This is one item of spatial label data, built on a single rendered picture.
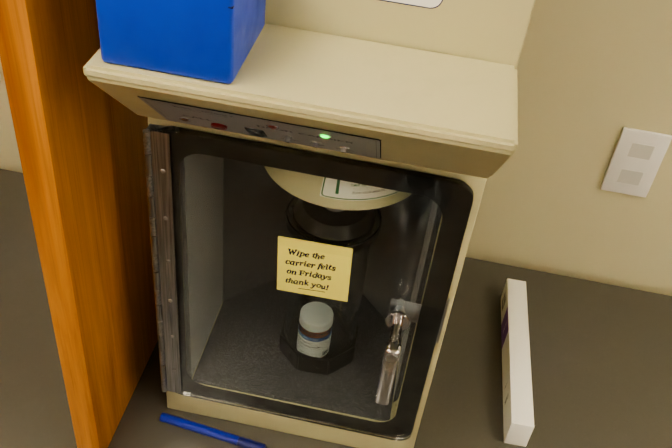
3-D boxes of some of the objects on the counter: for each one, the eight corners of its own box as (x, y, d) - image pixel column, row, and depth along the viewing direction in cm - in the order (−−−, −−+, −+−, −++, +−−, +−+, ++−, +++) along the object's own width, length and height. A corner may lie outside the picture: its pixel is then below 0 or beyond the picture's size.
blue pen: (163, 415, 101) (163, 410, 100) (265, 447, 99) (266, 442, 98) (159, 422, 100) (159, 417, 100) (262, 455, 98) (263, 450, 97)
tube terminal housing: (220, 275, 121) (222, -313, 73) (428, 316, 119) (572, -265, 70) (165, 407, 102) (117, -273, 54) (411, 459, 99) (594, -205, 51)
